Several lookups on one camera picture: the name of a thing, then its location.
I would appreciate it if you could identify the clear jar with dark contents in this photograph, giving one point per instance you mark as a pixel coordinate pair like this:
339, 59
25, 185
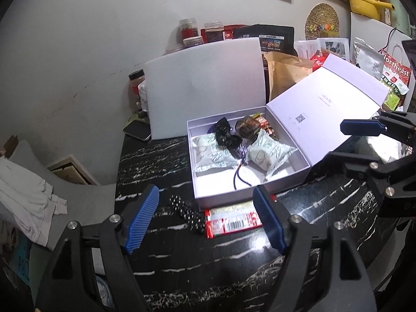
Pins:
214, 32

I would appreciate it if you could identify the white snack packet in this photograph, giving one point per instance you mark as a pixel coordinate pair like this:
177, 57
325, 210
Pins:
265, 151
211, 156

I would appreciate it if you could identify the colourful snack packet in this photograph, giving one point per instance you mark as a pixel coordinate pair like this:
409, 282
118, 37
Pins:
264, 122

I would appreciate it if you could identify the white paper booklet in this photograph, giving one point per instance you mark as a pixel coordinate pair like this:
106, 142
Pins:
308, 47

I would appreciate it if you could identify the shiny silver packet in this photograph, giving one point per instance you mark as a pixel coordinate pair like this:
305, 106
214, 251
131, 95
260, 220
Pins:
373, 146

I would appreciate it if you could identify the white cloth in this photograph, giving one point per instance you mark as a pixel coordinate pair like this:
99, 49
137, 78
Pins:
26, 198

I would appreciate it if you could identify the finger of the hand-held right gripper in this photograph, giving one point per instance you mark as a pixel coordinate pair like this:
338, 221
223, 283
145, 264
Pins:
338, 162
360, 127

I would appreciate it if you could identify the red snack bar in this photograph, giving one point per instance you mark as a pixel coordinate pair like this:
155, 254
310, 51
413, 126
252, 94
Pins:
232, 221

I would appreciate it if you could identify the green cushion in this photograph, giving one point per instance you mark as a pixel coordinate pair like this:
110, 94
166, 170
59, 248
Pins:
40, 266

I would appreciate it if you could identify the pale lavender gift box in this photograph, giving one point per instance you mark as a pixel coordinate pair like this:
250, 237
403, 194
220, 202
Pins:
325, 104

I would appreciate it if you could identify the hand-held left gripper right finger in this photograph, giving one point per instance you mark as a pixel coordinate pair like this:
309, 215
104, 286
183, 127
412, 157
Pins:
269, 224

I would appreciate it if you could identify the cardboard box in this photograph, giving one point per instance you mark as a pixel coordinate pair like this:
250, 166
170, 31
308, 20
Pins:
9, 144

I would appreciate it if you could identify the brown snack packet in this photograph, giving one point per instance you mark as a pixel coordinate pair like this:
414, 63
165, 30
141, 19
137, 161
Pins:
246, 126

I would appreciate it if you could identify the white shopping bag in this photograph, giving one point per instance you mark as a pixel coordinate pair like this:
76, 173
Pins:
398, 40

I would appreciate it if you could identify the white foam board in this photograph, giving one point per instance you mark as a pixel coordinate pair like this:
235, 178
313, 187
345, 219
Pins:
201, 94

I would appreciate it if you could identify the clear jar with red contents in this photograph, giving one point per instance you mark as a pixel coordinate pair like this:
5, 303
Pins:
189, 31

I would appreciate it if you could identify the round woven trivet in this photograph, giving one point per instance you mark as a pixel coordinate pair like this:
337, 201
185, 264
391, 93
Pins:
321, 18

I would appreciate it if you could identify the green cloth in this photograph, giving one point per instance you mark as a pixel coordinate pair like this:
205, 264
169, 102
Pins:
131, 118

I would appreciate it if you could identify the silver white packet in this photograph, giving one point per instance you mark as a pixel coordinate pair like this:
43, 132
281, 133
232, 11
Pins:
369, 60

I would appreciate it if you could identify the brown jar with dark lid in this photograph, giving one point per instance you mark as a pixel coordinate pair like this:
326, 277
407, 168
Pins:
136, 87

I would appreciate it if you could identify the yellow pot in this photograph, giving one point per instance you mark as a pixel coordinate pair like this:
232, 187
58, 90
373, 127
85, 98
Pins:
362, 0

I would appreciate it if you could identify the red box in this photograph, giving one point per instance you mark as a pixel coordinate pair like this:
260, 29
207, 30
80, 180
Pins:
229, 32

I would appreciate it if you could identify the black polka dot band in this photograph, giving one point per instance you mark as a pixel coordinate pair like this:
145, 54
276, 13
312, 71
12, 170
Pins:
187, 213

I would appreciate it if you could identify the leaning cream picture frame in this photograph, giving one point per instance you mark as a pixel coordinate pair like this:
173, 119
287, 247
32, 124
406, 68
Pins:
70, 170

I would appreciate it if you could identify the blue printed box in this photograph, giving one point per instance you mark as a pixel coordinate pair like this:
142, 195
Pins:
22, 260

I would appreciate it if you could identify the black pouch bag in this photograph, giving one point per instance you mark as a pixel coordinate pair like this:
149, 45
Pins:
276, 37

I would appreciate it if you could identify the short clear jar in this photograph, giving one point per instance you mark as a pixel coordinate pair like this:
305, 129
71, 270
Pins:
193, 41

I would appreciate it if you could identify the brown paper bag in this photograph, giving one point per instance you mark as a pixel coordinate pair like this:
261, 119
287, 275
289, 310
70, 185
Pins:
286, 74

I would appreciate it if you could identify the red packet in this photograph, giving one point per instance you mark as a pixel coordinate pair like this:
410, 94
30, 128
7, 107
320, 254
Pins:
318, 60

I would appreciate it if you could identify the red green printed bag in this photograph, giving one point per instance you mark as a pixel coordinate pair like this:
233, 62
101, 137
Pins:
395, 74

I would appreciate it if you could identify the black smartphone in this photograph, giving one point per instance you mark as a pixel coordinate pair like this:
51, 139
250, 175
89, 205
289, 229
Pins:
138, 130

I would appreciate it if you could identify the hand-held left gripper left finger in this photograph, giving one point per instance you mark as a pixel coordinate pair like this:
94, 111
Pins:
143, 221

